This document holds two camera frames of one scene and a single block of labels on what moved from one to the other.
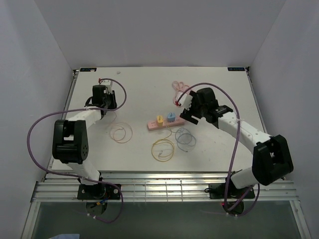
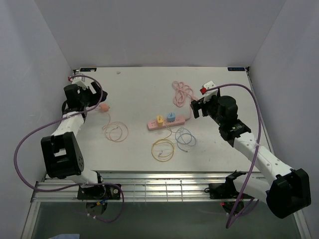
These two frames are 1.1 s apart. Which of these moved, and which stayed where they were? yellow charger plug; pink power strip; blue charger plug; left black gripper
Moved: left black gripper
Stayed: blue charger plug; pink power strip; yellow charger plug
